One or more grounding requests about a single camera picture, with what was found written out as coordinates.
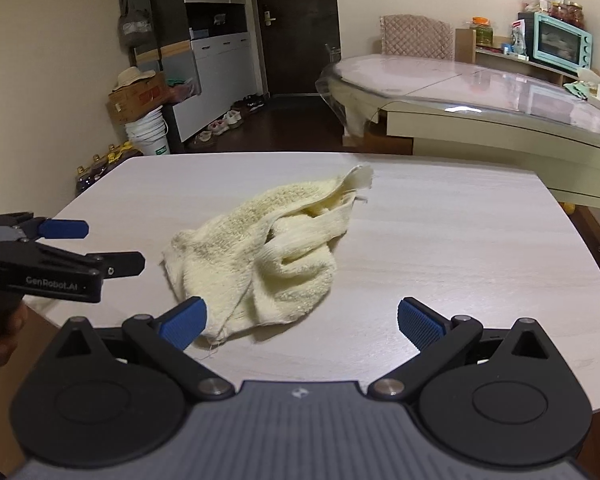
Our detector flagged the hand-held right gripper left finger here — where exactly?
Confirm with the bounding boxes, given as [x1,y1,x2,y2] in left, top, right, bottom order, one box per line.
[55,296,236,402]

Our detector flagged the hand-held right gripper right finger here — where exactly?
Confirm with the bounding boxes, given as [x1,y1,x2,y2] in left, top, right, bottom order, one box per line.
[367,297,553,402]

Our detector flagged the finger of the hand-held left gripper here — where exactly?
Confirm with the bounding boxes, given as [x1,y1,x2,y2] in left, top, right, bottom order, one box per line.
[82,251,146,281]
[0,212,90,243]

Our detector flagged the cream terry towel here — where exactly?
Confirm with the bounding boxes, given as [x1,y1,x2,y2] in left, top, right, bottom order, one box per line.
[161,164,375,348]

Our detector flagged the person's left hand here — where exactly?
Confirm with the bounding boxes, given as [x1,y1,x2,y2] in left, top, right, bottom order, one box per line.
[0,304,29,377]

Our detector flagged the row of drink bottles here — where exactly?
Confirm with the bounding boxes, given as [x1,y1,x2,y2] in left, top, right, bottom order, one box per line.
[75,142,143,196]

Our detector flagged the white plastic bucket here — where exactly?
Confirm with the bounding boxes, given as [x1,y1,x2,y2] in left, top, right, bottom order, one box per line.
[125,107,170,157]

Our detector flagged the cardboard box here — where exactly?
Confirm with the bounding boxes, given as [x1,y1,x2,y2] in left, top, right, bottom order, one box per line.
[107,72,171,126]

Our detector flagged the straw hat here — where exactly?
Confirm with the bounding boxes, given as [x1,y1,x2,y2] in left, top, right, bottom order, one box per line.
[116,66,156,92]

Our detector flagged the row of shoes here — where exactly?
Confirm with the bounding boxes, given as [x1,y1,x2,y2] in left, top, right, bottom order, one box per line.
[187,94,266,148]

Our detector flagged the colourful bags pile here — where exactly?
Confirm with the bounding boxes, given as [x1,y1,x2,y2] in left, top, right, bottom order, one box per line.
[167,76,201,103]

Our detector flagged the white low cabinet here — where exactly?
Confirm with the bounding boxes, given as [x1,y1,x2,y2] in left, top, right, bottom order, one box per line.
[157,30,253,143]

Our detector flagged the grey hanging bag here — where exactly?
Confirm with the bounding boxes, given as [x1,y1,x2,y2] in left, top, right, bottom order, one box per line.
[117,0,157,51]

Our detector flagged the glass-topped dining table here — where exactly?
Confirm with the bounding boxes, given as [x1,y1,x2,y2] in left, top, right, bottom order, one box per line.
[316,54,600,206]

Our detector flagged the wooden sideboard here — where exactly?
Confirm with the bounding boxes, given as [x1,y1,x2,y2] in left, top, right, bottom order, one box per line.
[455,27,581,86]

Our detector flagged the dark wooden door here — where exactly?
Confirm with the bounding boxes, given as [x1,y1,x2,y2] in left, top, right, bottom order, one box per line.
[252,0,341,97]

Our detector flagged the quilted chair back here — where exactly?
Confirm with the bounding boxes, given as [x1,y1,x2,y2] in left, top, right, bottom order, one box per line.
[380,14,455,61]

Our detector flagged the tissue box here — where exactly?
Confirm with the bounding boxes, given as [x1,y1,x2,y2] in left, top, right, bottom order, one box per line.
[562,67,600,101]

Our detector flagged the orange lid jar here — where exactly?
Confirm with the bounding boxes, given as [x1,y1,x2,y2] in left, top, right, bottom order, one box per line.
[469,16,495,46]

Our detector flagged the teal toaster oven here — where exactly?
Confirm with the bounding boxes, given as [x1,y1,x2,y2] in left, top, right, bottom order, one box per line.
[517,11,593,72]

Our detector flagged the group of food jars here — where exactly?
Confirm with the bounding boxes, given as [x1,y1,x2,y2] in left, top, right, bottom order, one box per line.
[522,0,586,31]

